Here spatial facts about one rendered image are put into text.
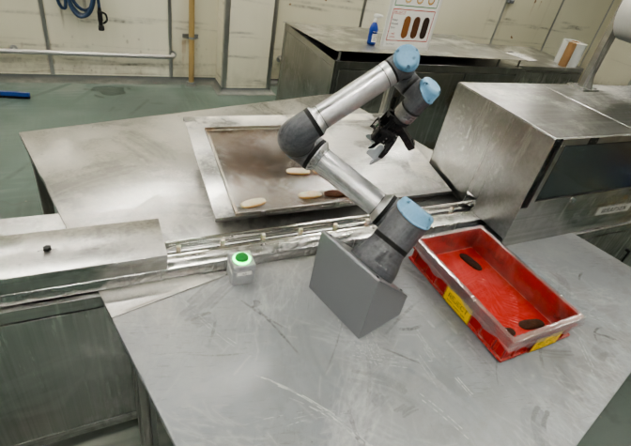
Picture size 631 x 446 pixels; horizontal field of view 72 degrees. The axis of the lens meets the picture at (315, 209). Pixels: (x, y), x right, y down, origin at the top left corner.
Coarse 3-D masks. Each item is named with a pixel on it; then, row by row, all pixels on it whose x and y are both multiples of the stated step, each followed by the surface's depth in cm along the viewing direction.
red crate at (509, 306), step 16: (416, 256) 153; (448, 256) 162; (480, 256) 166; (464, 272) 156; (480, 272) 158; (496, 272) 159; (480, 288) 151; (496, 288) 152; (512, 288) 154; (496, 304) 145; (512, 304) 147; (528, 304) 148; (512, 320) 140; (544, 320) 143; (480, 336) 131; (560, 336) 136; (496, 352) 127; (512, 352) 126; (528, 352) 130
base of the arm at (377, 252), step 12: (372, 240) 125; (384, 240) 123; (360, 252) 124; (372, 252) 122; (384, 252) 122; (396, 252) 123; (372, 264) 121; (384, 264) 122; (396, 264) 123; (384, 276) 122
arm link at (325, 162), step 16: (320, 144) 139; (304, 160) 139; (320, 160) 139; (336, 160) 140; (336, 176) 139; (352, 176) 139; (352, 192) 139; (368, 192) 138; (368, 208) 139; (384, 208) 136
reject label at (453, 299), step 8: (448, 288) 140; (448, 296) 140; (456, 296) 137; (456, 304) 137; (456, 312) 138; (464, 312) 135; (464, 320) 135; (552, 336) 130; (536, 344) 128; (544, 344) 131
